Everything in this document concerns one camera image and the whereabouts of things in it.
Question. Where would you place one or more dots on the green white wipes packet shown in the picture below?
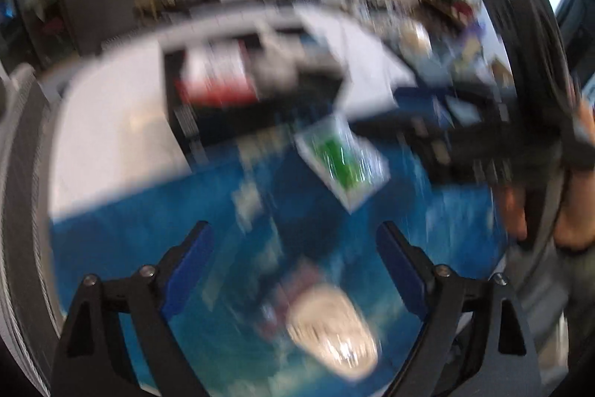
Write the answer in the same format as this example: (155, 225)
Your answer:
(350, 166)

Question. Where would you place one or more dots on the cream plush toy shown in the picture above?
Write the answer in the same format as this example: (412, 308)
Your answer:
(414, 38)

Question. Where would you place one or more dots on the red white packet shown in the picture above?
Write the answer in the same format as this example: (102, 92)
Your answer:
(216, 75)

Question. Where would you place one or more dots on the blue desk mat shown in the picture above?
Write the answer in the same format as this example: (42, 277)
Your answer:
(277, 228)

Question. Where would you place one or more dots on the black cardboard storage box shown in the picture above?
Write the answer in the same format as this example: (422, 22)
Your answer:
(297, 79)

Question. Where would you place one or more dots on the bed with grey mattress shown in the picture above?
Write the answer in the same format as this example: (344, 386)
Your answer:
(31, 318)

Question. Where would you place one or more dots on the white foam sheet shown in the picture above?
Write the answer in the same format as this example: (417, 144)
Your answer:
(373, 72)

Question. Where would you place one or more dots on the person right hand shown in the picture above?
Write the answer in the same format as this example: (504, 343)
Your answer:
(567, 213)

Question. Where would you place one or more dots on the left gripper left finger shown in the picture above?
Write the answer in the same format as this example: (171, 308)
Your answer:
(92, 358)

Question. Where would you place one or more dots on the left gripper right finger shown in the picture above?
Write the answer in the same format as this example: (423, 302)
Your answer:
(474, 340)

